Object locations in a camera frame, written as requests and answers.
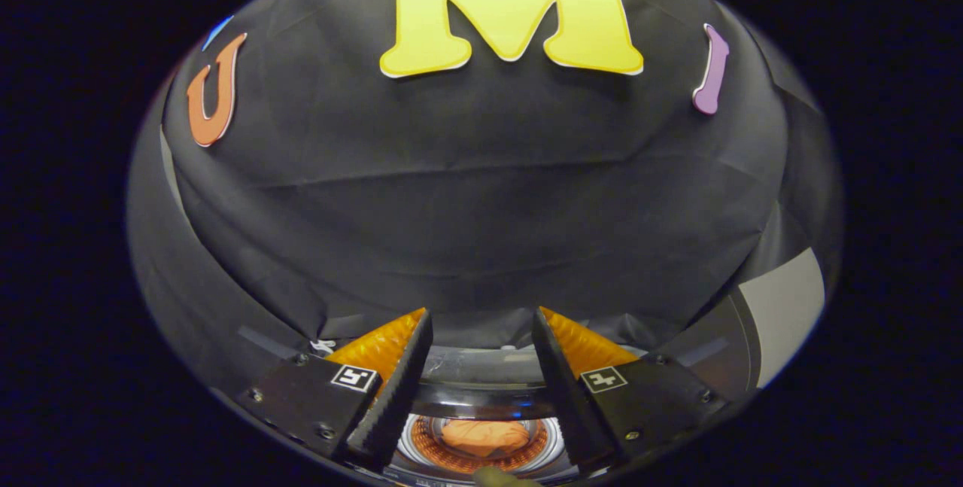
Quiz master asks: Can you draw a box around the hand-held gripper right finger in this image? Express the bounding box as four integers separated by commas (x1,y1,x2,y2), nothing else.
531,306,729,473

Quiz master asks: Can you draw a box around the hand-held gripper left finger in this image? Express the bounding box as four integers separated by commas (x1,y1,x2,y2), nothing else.
237,308,434,473

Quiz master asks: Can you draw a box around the dark grey washing machine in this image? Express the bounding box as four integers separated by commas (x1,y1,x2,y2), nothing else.
331,344,655,486

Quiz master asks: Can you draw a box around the orange polo shirt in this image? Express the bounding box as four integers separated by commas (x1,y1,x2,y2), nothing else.
440,419,531,458

